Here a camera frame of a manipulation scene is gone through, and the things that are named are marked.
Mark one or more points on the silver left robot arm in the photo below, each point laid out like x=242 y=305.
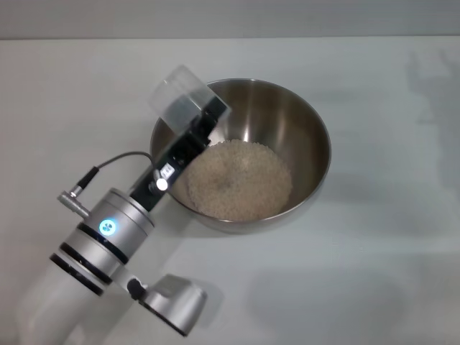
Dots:
x=100 y=244

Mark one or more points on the clear plastic measuring cup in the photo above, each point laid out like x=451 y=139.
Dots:
x=172 y=90

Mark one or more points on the uncooked white rice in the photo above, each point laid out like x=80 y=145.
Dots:
x=240 y=187

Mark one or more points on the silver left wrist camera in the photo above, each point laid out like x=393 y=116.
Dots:
x=176 y=302

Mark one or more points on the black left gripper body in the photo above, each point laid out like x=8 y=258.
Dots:
x=176 y=158

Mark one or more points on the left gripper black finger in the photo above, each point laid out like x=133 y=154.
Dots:
x=183 y=108
x=215 y=115

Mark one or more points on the stainless steel mixing bowl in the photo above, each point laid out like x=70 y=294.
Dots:
x=294 y=136

